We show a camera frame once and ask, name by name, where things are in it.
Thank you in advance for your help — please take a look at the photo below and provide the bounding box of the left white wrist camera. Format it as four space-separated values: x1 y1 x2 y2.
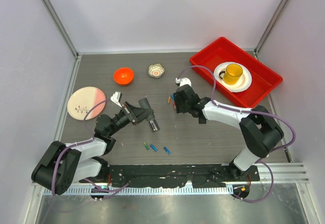
110 91 122 108

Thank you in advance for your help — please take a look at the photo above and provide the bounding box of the black remote battery cover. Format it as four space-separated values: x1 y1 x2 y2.
198 117 207 124

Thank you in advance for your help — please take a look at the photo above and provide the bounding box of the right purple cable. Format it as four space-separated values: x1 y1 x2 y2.
177 66 297 203

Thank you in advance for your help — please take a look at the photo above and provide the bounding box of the orange bowl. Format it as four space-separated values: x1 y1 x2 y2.
113 68 134 86

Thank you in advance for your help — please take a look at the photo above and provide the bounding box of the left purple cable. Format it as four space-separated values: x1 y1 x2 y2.
51 97 130 201

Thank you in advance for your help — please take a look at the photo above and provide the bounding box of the black remote control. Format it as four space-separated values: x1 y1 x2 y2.
139 98 160 133

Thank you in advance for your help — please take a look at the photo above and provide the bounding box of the blue battery middle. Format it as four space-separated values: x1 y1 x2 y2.
150 144 157 152

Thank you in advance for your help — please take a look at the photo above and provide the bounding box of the black battery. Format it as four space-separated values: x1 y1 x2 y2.
149 120 158 132

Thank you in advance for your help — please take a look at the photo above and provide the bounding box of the white plate in bin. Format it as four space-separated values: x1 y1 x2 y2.
213 62 252 92

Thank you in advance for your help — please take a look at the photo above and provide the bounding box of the green battery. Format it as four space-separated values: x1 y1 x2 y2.
143 142 150 150

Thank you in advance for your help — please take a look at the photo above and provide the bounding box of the slotted cable duct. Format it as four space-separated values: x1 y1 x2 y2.
62 184 233 196

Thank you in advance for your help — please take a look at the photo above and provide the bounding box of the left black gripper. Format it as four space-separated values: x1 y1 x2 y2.
108 102 153 137

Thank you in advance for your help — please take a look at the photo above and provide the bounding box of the pink white floral plate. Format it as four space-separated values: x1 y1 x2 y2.
67 86 106 120

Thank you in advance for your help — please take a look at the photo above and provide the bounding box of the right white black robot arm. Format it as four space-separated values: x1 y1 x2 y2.
173 85 284 181

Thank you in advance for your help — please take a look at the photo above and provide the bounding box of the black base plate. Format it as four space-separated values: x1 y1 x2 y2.
88 164 260 188

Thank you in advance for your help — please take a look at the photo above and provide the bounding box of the small patterned flower bowl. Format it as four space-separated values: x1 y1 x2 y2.
148 63 165 78

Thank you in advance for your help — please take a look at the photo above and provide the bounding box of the purple cable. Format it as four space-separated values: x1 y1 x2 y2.
177 66 297 203
51 97 130 201

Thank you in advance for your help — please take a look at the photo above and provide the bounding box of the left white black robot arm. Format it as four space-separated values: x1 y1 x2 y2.
31 98 159 195

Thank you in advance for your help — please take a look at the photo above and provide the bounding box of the blue battery right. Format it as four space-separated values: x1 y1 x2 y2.
164 147 171 155

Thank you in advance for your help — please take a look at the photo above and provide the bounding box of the yellow glass mug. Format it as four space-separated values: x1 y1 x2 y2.
219 63 243 85

